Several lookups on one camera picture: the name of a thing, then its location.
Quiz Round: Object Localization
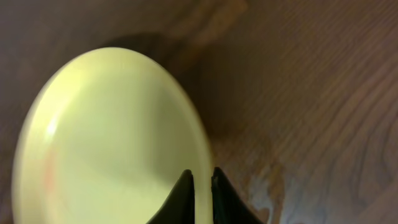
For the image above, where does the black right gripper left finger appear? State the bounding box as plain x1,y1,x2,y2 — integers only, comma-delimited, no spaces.
147,169,195,224

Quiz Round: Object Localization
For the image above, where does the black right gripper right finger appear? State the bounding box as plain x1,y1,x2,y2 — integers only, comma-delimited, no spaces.
211,167,262,224

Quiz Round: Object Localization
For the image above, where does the yellow plate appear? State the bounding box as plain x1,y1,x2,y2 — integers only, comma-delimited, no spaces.
12,47,213,223

